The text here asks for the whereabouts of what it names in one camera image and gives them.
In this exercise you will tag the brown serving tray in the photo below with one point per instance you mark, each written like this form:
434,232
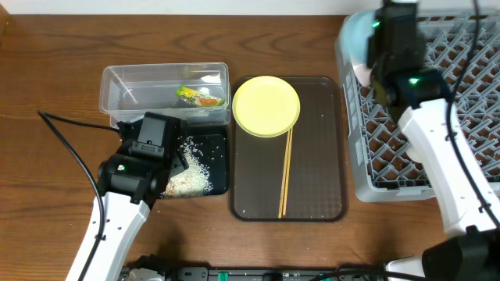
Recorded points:
298,176

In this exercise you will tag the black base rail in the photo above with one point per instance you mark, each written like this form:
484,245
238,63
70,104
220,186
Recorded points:
154,268

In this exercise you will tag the clear plastic bin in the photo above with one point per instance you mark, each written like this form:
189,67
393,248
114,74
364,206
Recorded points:
129,91

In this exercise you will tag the grey dishwasher rack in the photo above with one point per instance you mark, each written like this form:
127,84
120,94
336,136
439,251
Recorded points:
388,174

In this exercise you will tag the yellow plate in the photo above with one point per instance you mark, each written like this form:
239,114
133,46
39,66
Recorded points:
266,106

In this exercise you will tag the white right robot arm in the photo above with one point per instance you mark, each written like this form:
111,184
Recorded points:
471,250

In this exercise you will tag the rice food waste pile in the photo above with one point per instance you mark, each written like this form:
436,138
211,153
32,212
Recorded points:
207,172

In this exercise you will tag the green snack wrapper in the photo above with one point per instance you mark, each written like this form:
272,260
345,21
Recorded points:
198,98

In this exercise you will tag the white cup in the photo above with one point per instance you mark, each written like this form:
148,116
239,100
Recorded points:
412,153

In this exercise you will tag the light blue bowl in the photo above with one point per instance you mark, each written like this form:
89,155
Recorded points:
354,36

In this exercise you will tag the pink bowl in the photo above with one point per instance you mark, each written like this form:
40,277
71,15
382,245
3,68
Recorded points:
362,73

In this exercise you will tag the black waste tray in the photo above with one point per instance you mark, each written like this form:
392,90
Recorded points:
166,160

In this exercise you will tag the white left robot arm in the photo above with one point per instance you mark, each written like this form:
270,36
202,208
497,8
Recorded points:
115,222

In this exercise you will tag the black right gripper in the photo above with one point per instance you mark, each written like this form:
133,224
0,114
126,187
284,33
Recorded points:
378,83

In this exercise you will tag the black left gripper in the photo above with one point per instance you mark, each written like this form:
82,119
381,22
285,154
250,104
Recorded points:
178,163

